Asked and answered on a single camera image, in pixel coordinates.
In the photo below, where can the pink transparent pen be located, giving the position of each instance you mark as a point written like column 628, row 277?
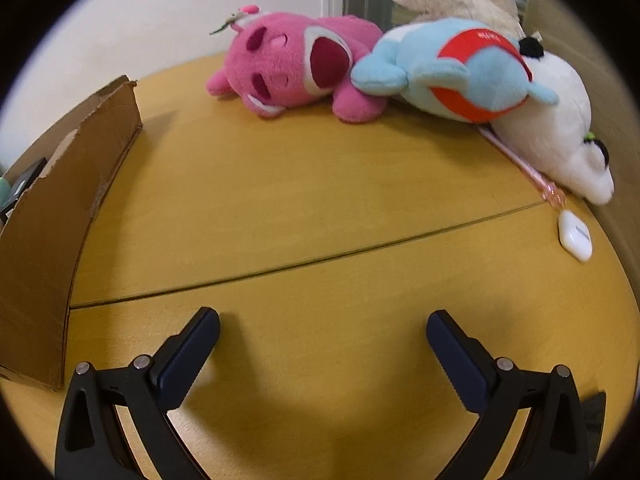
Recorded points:
column 547, row 189

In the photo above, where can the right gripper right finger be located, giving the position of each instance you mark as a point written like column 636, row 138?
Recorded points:
column 554, row 442

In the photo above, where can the blue elephant plush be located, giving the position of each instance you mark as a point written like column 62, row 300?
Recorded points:
column 453, row 68

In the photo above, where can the brown cardboard box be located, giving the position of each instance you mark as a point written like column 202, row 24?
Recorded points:
column 61, row 180

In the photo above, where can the pink bear plush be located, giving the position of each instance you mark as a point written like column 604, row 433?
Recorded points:
column 280, row 60

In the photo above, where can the white dog plush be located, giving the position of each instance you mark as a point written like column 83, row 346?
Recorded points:
column 556, row 139

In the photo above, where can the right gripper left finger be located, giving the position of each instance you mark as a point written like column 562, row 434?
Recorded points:
column 91, row 442

